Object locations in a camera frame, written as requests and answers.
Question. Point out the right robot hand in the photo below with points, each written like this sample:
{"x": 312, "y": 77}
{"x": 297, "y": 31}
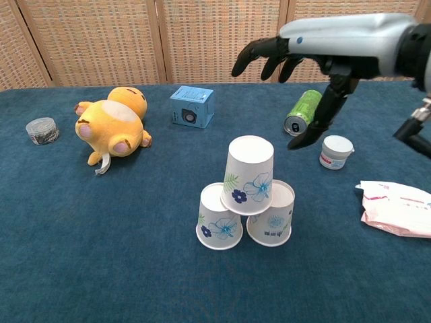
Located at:
{"x": 343, "y": 43}

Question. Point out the white pink wipes pack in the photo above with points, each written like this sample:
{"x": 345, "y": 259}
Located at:
{"x": 397, "y": 208}

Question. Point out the dark blue table mat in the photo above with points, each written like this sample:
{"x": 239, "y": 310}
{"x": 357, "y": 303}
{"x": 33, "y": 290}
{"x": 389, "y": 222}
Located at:
{"x": 101, "y": 252}

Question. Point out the green drink can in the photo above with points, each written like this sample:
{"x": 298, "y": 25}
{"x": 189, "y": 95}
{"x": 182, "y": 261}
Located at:
{"x": 304, "y": 107}

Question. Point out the light blue cardboard box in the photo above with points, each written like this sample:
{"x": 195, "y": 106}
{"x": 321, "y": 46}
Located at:
{"x": 192, "y": 107}

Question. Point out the small white lidded jar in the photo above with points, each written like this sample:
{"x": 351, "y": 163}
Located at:
{"x": 336, "y": 151}

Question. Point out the white floral paper cup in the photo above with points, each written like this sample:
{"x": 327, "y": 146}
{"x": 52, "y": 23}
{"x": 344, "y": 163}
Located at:
{"x": 219, "y": 222}
{"x": 247, "y": 168}
{"x": 272, "y": 222}

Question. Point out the yellow plush toy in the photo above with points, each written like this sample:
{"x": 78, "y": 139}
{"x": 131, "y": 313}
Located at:
{"x": 107, "y": 128}

